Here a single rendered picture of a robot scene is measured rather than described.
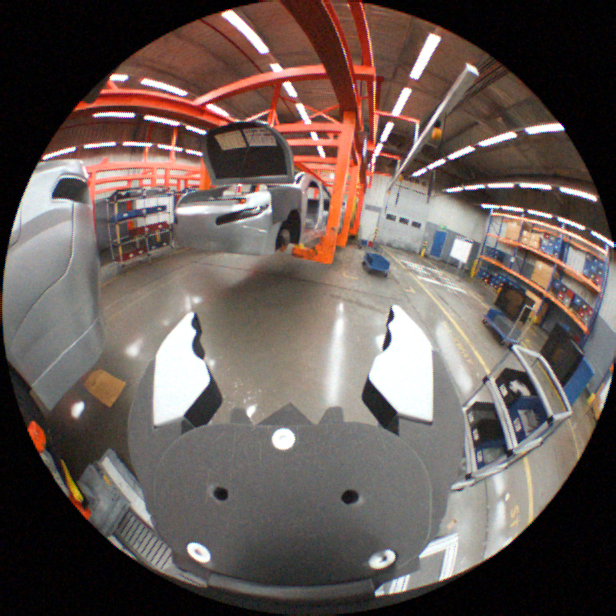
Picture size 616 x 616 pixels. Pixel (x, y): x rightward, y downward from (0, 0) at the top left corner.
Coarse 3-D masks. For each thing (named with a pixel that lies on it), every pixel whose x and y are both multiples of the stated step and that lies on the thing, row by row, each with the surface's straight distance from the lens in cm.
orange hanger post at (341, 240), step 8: (360, 160) 493; (352, 168) 486; (352, 176) 481; (352, 184) 477; (352, 192) 473; (352, 200) 471; (352, 208) 475; (344, 216) 470; (344, 224) 470; (344, 232) 471; (320, 240) 485; (336, 240) 476; (344, 240) 473
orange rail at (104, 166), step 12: (144, 156) 1086; (96, 168) 723; (108, 168) 736; (120, 168) 754; (132, 168) 785; (144, 168) 814; (168, 168) 861; (180, 168) 901; (192, 168) 949; (120, 180) 990; (192, 180) 1278
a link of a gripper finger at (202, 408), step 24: (168, 336) 11; (192, 336) 10; (168, 360) 10; (192, 360) 9; (168, 384) 8; (192, 384) 8; (216, 384) 9; (168, 408) 8; (192, 408) 7; (216, 408) 8
